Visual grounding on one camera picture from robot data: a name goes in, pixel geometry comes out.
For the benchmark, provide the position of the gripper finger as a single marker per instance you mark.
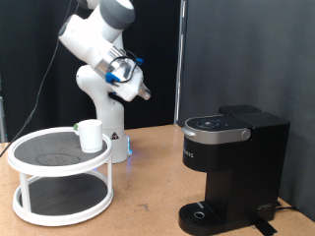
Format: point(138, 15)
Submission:
point(146, 91)
point(143, 96)

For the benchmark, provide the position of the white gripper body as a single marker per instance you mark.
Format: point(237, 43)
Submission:
point(129, 82)

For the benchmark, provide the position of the white mug with green tape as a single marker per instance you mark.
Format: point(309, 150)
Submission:
point(90, 136)

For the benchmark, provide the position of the black Keurig coffee machine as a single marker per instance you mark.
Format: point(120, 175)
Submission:
point(242, 164)

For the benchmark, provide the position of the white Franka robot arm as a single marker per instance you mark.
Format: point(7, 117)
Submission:
point(108, 108)

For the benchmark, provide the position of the silver vertical metal pole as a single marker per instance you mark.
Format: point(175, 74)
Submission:
point(179, 62)

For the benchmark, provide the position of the black backdrop curtain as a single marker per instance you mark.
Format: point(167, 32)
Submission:
point(29, 59)

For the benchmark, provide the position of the white two-tier turntable stand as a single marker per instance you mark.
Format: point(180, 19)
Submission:
point(46, 150)

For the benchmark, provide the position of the grey backdrop panel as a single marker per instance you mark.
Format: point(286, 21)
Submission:
point(249, 55)

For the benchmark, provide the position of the black tape strip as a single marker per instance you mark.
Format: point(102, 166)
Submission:
point(265, 228)

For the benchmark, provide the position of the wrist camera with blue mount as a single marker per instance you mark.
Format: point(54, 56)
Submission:
point(112, 77)

